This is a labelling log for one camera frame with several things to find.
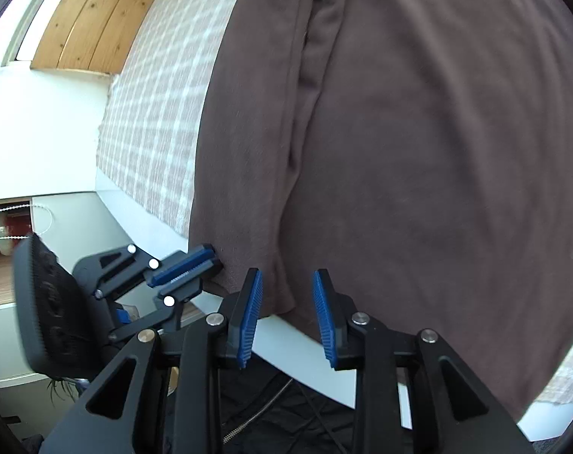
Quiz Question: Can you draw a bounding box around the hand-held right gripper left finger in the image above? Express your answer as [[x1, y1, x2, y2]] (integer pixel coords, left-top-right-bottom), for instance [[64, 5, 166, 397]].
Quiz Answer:
[[40, 269, 263, 454]]

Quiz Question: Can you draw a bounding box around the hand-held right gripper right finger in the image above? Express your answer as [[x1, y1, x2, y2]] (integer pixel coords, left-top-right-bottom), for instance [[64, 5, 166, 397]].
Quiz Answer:
[[314, 269, 535, 454]]

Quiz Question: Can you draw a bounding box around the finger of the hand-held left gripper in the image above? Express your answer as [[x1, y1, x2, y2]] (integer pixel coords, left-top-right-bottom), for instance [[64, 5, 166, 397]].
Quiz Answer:
[[73, 244, 221, 300], [109, 280, 204, 341]]

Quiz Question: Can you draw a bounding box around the brown fleece sweater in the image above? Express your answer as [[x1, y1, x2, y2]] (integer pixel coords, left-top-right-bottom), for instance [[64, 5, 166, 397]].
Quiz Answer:
[[188, 0, 573, 424]]

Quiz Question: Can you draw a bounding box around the red patterned container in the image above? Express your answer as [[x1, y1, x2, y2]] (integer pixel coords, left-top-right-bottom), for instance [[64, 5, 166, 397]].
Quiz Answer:
[[0, 213, 32, 257]]

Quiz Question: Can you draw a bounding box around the person's black jacket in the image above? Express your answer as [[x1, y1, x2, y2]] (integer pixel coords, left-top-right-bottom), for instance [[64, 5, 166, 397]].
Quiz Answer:
[[163, 364, 410, 454]]

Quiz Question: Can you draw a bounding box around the pink plaid mat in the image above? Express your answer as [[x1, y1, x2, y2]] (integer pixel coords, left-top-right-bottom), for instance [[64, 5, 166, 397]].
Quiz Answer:
[[96, 0, 573, 407]]

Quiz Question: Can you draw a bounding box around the pine plank board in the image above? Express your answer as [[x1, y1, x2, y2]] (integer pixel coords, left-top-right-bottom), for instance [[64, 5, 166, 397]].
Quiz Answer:
[[31, 0, 180, 76]]

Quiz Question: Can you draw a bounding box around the white bead chain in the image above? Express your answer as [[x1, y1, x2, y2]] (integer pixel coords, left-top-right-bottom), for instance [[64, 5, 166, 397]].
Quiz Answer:
[[0, 202, 55, 243]]

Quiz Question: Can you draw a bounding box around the white window frame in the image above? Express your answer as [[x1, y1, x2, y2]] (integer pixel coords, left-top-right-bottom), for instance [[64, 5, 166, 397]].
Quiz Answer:
[[0, 0, 76, 64]]

